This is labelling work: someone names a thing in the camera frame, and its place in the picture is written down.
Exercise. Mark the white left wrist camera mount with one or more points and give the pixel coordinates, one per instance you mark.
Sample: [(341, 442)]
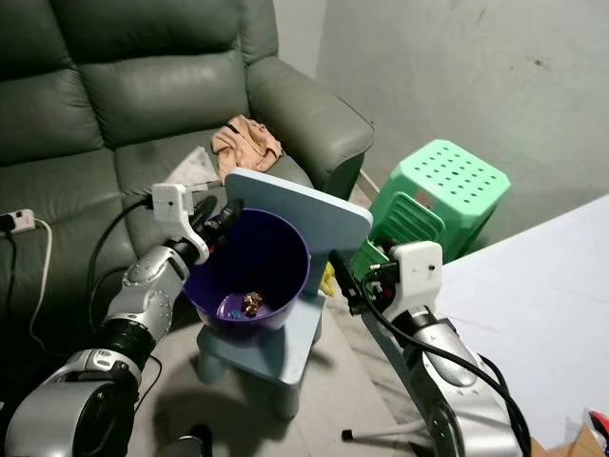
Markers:
[(173, 205)]

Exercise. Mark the green plastic stool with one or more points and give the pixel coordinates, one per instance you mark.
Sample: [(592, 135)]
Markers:
[(447, 181)]

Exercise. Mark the grey metal table leg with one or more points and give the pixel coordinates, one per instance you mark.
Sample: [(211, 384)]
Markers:
[(395, 371)]

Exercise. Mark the brown cardboard box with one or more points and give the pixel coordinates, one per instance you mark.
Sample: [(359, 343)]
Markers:
[(585, 443)]

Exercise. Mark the white triangular tissue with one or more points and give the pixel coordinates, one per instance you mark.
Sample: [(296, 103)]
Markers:
[(198, 169)]

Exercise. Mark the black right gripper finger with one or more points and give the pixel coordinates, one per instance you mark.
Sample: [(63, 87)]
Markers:
[(348, 281), (381, 250)]

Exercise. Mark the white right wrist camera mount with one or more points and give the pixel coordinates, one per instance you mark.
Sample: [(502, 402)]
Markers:
[(417, 271)]

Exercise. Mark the purple plastic rubbish bin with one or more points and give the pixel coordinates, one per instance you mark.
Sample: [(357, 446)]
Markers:
[(271, 257)]

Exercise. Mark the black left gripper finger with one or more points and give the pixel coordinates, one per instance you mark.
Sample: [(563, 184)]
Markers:
[(228, 213), (239, 215)]

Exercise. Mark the white power strip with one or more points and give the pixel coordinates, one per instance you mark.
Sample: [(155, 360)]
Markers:
[(6, 221)]

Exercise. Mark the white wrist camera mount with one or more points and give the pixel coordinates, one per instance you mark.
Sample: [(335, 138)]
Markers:
[(173, 205), (417, 271)]

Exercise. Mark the brown crumpled wrapper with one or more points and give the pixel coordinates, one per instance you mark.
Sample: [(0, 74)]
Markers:
[(254, 305)]

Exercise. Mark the light blue child chair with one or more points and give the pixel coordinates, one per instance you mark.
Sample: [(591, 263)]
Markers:
[(309, 209)]

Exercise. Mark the green leather sofa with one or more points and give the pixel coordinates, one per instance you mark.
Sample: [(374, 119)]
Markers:
[(152, 90)]

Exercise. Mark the beige crumpled cloth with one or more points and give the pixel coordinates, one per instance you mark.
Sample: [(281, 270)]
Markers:
[(247, 145)]

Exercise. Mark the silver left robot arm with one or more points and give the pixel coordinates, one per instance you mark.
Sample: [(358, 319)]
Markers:
[(147, 295)]

